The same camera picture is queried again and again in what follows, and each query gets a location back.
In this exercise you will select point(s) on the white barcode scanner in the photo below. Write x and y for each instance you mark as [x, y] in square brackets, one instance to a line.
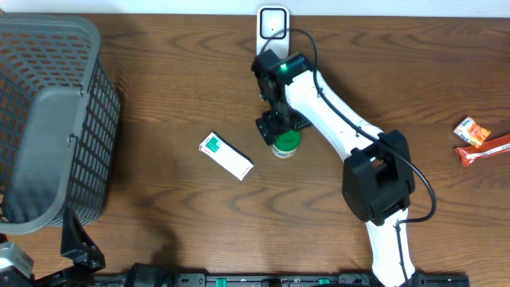
[273, 22]

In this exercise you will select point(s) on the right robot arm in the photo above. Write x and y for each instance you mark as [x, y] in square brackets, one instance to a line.
[377, 181]

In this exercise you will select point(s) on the orange tissue packet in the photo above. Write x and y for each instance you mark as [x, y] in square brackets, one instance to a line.
[471, 132]

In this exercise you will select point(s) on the white medicine box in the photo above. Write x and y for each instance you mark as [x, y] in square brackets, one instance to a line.
[226, 156]

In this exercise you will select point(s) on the green lid jar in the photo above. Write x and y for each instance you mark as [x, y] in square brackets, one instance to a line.
[285, 145]

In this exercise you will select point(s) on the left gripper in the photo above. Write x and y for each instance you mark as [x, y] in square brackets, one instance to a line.
[83, 256]

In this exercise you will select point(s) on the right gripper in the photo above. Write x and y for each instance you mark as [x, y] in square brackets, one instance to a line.
[268, 124]

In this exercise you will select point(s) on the grey plastic mesh basket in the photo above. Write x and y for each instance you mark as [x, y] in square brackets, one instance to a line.
[59, 119]

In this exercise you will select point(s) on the red chocolate bar wrapper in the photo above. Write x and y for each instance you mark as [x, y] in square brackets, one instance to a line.
[489, 148]

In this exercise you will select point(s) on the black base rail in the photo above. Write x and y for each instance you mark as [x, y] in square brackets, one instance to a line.
[152, 275]

